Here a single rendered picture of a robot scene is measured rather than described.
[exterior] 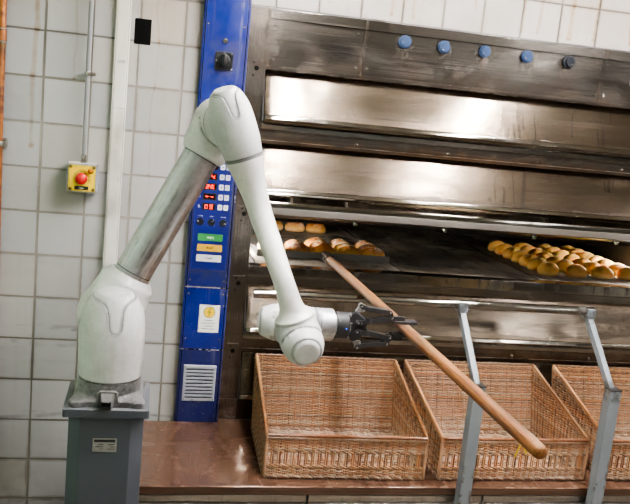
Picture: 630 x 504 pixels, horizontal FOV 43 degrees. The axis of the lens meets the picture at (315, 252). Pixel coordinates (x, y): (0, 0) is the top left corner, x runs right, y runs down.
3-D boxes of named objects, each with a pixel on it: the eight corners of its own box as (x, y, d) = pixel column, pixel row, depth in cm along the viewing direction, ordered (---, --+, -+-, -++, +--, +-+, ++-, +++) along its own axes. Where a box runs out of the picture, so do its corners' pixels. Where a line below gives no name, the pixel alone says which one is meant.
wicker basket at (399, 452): (246, 420, 305) (253, 351, 301) (389, 425, 316) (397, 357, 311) (259, 479, 258) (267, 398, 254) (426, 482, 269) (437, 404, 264)
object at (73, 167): (68, 189, 279) (69, 160, 277) (97, 191, 281) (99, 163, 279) (65, 191, 272) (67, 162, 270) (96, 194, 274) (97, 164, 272)
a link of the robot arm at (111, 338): (77, 385, 193) (82, 296, 189) (75, 361, 210) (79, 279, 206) (145, 384, 198) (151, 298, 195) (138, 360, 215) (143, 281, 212)
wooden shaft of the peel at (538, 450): (548, 461, 151) (550, 446, 150) (533, 461, 150) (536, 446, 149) (333, 263, 314) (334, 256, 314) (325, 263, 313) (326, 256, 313)
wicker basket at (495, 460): (393, 424, 316) (401, 357, 312) (524, 426, 328) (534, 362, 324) (435, 481, 270) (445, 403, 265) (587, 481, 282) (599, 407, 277)
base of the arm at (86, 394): (66, 413, 190) (67, 391, 189) (75, 381, 211) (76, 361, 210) (144, 415, 194) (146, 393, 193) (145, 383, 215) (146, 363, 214)
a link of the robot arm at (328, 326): (309, 334, 226) (329, 335, 227) (315, 344, 217) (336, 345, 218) (312, 303, 224) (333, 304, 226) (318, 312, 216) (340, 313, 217)
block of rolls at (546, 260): (484, 249, 393) (485, 238, 392) (573, 255, 403) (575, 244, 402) (540, 276, 334) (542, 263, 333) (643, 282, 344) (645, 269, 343)
